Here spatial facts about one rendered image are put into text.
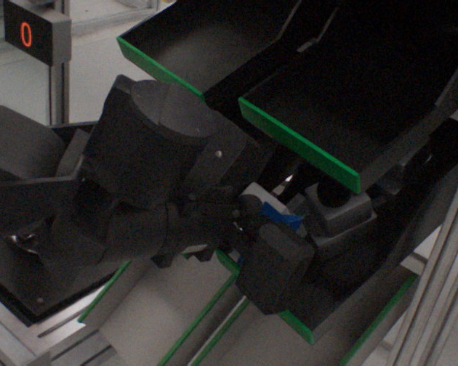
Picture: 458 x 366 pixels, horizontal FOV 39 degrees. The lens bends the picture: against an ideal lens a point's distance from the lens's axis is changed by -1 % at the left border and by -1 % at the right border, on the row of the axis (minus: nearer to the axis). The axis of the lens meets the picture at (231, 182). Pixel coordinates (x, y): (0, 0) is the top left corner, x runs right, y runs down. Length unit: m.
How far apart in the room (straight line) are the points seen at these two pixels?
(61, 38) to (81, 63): 0.78
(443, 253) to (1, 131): 0.40
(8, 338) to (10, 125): 0.47
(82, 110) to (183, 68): 0.99
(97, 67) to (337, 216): 1.30
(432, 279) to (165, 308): 0.32
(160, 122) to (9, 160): 0.10
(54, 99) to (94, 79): 0.60
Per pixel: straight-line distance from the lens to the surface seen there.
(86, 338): 0.90
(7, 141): 0.42
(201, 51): 0.61
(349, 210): 0.58
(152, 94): 0.40
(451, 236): 0.61
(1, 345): 0.87
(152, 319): 0.79
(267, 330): 0.74
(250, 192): 0.56
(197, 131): 0.38
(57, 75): 1.11
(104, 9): 2.22
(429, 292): 0.64
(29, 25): 1.06
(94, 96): 1.64
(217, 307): 0.72
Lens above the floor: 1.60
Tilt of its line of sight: 33 degrees down
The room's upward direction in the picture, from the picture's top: 10 degrees clockwise
